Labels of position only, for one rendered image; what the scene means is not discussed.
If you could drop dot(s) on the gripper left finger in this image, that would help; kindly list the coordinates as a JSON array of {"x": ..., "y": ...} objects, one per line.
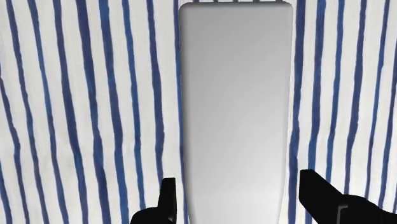
[{"x": 167, "y": 201}]

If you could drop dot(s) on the blue striped white bed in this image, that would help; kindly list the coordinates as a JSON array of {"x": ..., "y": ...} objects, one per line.
[{"x": 77, "y": 108}]

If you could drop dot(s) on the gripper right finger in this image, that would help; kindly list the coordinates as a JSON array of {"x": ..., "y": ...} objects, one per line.
[{"x": 322, "y": 201}]

